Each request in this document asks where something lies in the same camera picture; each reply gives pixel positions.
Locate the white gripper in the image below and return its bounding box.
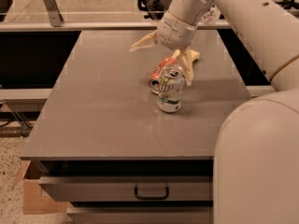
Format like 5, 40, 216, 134
129, 12, 196, 86

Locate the red coke can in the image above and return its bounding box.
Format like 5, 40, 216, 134
149, 57, 178, 94

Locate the white green 7up can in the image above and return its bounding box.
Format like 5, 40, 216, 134
158, 64, 185, 113

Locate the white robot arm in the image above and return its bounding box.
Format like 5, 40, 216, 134
131, 0, 299, 224

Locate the yellow sponge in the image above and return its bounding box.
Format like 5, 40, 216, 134
172, 49, 200, 67

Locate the crumpled clear plastic bag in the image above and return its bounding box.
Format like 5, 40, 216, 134
201, 7, 219, 24

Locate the black office chair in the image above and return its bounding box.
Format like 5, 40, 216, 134
278, 0, 299, 10
135, 0, 178, 21

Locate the black office chair right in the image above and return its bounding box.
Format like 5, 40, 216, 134
278, 0, 299, 10

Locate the grey cabinet top drawer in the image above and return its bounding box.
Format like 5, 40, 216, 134
38, 176, 212, 203

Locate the grey cabinet drawer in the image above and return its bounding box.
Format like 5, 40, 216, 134
66, 207, 213, 224
38, 176, 212, 203

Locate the grey cabinet lower drawer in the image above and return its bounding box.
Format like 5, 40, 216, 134
66, 207, 213, 224

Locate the brown cardboard box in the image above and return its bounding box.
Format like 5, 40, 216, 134
13, 161, 71, 215

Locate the metal railing frame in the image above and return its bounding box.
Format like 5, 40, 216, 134
0, 0, 299, 33

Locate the black drawer handle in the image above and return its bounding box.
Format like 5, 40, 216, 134
134, 187, 170, 201

